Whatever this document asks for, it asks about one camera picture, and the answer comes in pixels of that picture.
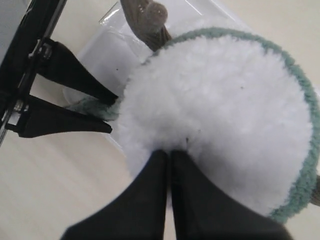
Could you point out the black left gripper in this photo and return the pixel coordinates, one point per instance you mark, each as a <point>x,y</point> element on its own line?
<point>32,44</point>

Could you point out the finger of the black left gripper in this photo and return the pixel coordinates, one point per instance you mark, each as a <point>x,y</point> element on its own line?
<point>44,118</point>

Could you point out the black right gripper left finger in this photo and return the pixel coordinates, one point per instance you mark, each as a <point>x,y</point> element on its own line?
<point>136,214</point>

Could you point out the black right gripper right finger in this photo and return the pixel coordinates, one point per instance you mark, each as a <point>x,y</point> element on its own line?
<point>204,212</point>

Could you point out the green knitted scarf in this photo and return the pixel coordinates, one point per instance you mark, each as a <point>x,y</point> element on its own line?
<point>300,100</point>

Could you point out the white plastic tray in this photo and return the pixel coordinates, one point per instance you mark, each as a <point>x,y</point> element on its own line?
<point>114,50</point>

